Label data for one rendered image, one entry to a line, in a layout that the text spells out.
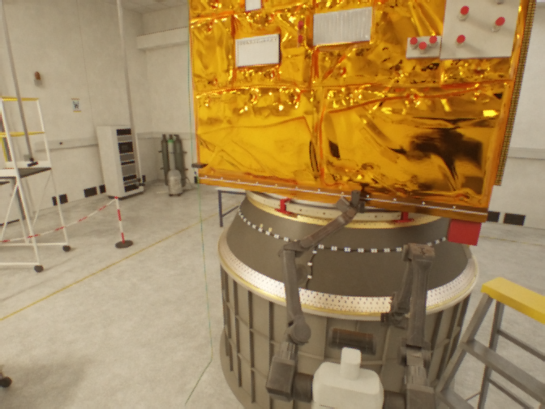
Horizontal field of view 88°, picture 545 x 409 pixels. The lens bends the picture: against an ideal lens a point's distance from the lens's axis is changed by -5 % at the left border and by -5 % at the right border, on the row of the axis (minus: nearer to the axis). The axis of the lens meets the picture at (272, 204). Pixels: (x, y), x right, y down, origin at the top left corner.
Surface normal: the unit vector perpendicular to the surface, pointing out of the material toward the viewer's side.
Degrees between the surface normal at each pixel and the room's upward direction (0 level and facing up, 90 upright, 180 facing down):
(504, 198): 90
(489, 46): 90
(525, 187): 90
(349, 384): 0
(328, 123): 82
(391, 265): 62
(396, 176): 90
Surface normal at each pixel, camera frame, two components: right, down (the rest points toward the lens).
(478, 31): -0.47, 0.26
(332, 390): -0.27, 0.29
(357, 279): -0.11, -0.18
